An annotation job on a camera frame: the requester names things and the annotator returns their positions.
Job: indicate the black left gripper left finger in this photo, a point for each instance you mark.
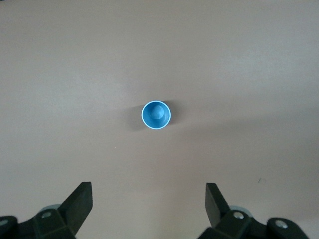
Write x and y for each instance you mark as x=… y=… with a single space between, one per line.
x=72 y=209

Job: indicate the blue plastic cup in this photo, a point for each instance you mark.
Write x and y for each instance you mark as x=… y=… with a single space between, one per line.
x=152 y=122

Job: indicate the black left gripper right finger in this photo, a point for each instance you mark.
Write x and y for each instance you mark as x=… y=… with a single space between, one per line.
x=216 y=209

